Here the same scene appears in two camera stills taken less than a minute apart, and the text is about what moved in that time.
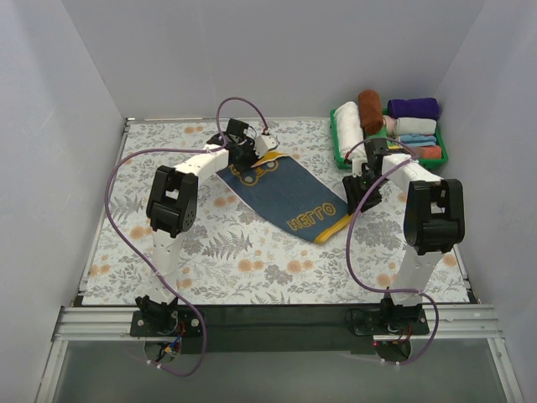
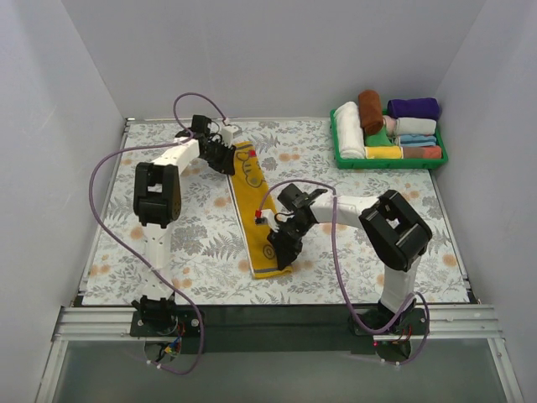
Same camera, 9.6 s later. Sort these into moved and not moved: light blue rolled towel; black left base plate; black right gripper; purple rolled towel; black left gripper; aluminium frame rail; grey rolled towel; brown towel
Moved: black left gripper; black right gripper
Not moved: brown towel; grey rolled towel; light blue rolled towel; black left base plate; aluminium frame rail; purple rolled towel
